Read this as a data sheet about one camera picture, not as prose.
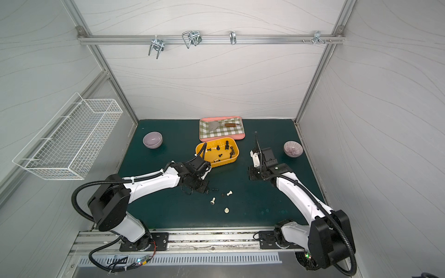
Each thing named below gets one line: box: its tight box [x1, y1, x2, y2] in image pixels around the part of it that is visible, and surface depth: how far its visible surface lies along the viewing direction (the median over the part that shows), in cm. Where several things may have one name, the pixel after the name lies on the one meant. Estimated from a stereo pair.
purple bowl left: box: [142, 131, 164, 149], surface depth 106 cm
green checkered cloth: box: [199, 117, 245, 139], surface depth 117 cm
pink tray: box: [199, 115, 246, 142], surface depth 117 cm
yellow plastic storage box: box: [195, 137, 240, 168], surface depth 106 cm
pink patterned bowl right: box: [283, 140, 304, 159], surface depth 105 cm
